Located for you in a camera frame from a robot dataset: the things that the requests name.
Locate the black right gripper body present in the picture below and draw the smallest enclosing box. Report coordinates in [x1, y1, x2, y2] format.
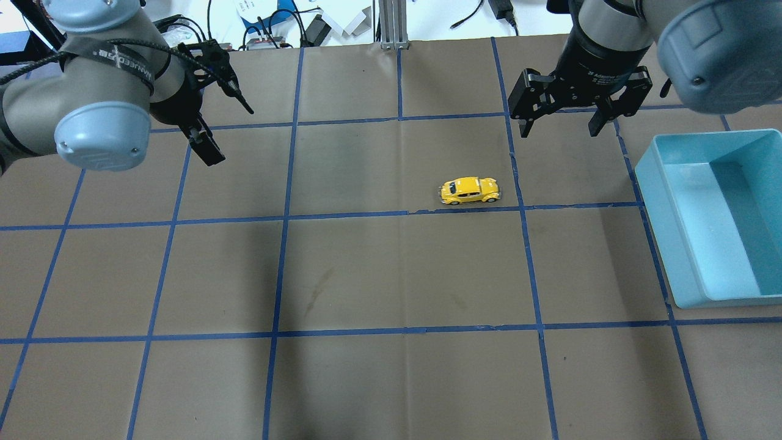
[530, 27, 639, 114]

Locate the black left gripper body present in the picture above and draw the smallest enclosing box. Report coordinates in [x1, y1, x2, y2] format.
[149, 38, 233, 129]

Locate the yellow beetle toy car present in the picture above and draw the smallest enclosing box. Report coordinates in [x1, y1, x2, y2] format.
[437, 176, 502, 205]

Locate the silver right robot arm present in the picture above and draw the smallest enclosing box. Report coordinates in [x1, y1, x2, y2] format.
[506, 1, 781, 137]

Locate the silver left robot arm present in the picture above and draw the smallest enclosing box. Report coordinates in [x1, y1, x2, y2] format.
[1, 1, 246, 172]

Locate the light blue plastic bin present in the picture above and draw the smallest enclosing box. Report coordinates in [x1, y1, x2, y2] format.
[635, 129, 781, 309]

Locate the brown paper table cover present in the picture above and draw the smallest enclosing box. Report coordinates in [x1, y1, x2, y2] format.
[2, 35, 780, 439]

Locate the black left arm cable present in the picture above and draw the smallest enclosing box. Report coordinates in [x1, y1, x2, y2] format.
[0, 37, 245, 98]

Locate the aluminium frame post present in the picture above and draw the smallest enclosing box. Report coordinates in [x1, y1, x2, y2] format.
[378, 0, 410, 51]

